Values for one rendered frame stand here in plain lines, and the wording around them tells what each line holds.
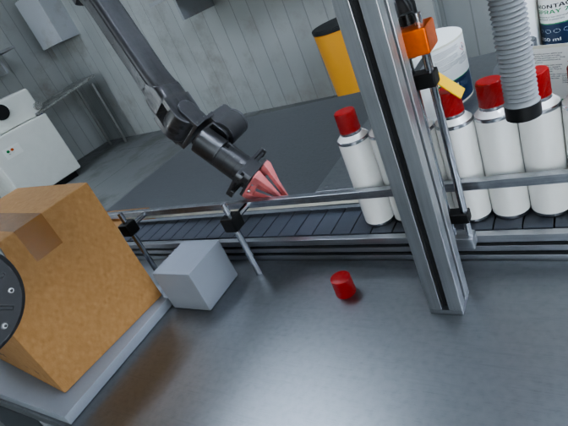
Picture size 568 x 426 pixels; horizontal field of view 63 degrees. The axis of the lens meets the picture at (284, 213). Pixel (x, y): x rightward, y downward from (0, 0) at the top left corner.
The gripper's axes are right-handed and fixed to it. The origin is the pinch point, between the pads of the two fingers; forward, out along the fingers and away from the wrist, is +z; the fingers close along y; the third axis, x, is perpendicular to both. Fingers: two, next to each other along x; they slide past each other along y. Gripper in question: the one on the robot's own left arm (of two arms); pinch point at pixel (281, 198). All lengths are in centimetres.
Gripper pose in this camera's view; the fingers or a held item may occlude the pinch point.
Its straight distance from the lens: 89.7
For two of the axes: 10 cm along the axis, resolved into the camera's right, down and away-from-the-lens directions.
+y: 4.3, -5.9, 6.8
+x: -3.9, 5.5, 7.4
